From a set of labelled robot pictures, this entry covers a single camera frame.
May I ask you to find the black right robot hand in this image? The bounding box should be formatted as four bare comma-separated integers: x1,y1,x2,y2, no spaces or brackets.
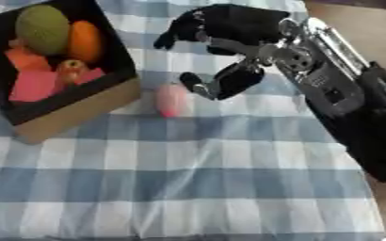
152,3,292,102

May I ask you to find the tan cardboard box black inside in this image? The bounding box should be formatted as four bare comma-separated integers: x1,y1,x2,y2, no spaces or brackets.
0,0,144,145

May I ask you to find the pink oval toy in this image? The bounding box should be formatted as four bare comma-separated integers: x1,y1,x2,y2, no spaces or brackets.
154,83,190,119

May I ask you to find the orange toy fruit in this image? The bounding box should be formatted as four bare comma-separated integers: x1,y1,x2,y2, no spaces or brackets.
68,20,105,65

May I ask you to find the small red and yellow toy apple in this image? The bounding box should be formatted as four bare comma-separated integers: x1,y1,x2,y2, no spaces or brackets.
55,59,88,88

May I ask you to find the green round toy fruit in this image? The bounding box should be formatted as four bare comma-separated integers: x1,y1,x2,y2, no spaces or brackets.
15,4,73,56

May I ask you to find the orange-red toy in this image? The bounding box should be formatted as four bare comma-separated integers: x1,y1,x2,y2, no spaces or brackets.
3,46,55,72

